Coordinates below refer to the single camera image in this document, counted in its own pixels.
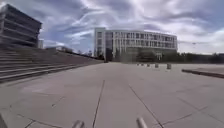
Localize grey paved plaza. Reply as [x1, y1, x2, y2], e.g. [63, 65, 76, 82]
[0, 61, 224, 128]

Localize row of dark trees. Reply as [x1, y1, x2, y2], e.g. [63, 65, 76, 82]
[156, 51, 224, 65]

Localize low raised stone platform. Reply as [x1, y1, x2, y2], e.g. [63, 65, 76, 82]
[181, 67, 224, 80]

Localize row of grey bollards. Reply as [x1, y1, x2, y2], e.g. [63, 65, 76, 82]
[135, 62, 173, 70]

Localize dark grey tiered building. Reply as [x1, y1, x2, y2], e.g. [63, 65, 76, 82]
[0, 3, 43, 48]

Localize white glass-fronted building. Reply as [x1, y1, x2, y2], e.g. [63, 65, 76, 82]
[93, 27, 179, 63]

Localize wide grey stone steps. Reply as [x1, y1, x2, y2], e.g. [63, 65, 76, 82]
[0, 44, 105, 84]

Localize robot's own part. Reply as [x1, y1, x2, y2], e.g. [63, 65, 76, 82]
[135, 117, 149, 128]
[71, 120, 86, 128]

